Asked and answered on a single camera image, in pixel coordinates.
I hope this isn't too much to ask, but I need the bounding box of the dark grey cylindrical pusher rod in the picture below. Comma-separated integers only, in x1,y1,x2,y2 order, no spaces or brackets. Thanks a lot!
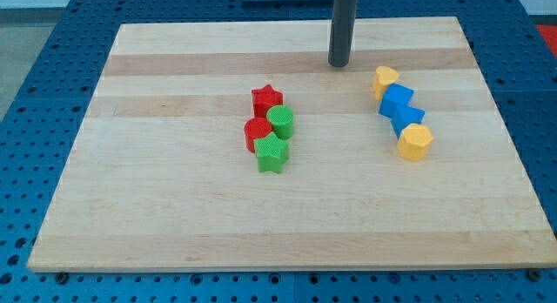
328,0,358,68

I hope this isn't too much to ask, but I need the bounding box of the red star block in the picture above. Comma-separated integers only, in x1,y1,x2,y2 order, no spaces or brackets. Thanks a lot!
252,84,284,118

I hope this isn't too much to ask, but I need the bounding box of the green star block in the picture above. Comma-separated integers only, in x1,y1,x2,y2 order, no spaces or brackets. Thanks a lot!
254,132,289,173

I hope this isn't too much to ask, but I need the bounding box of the wooden board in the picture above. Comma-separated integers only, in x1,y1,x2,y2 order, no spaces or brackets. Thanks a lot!
28,17,556,273

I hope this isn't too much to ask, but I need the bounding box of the yellow heart block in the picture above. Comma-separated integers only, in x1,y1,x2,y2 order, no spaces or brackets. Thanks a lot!
372,66,399,101

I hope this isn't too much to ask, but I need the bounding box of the blue cube block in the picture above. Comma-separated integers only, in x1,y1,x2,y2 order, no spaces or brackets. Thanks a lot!
379,84,414,118

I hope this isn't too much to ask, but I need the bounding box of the blue triangle block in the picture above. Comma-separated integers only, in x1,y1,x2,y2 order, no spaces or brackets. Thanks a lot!
391,104,426,138

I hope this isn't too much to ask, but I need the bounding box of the green cylinder block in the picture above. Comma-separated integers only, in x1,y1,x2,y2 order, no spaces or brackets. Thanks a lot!
266,104,294,139

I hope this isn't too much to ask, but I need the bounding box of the red cylinder block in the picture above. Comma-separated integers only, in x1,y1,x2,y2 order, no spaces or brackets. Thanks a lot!
244,118,272,153

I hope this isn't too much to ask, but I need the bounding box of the yellow hexagon block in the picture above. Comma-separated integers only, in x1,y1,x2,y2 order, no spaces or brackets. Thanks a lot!
397,123,434,161

